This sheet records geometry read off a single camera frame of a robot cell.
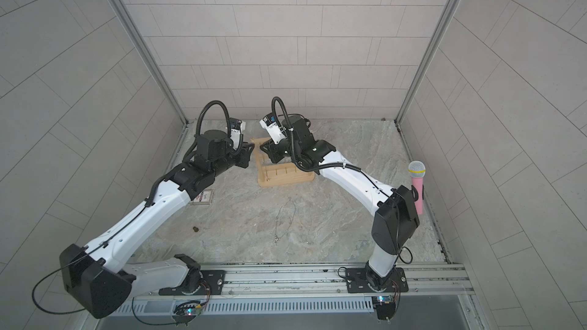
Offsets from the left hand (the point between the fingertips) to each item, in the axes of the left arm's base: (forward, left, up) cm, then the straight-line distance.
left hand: (255, 142), depth 76 cm
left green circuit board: (-44, +18, -25) cm, 54 cm away
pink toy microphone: (-12, -50, +2) cm, 51 cm away
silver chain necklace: (-23, -7, -26) cm, 36 cm away
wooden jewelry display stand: (-1, -3, -18) cm, 19 cm away
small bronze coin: (-21, +22, -25) cm, 39 cm away
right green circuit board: (-43, -41, -25) cm, 65 cm away
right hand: (-1, -3, -1) cm, 3 cm away
